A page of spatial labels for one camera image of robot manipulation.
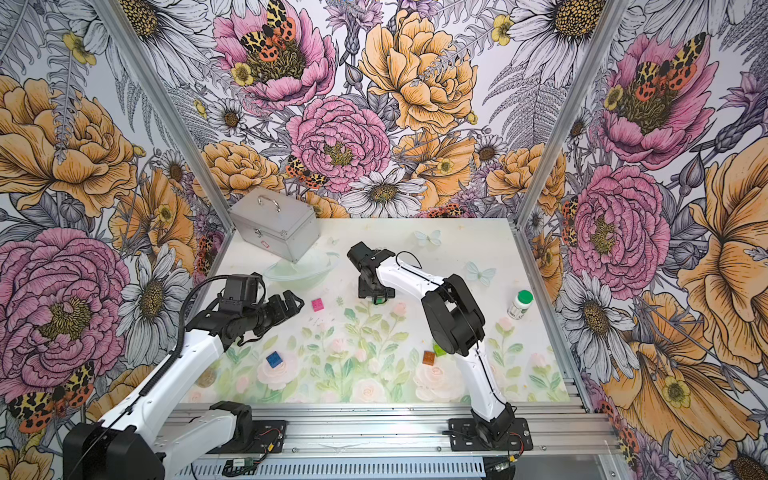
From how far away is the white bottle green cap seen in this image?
0.91 m

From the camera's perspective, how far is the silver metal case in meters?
1.03

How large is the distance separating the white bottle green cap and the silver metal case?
73 centimetres
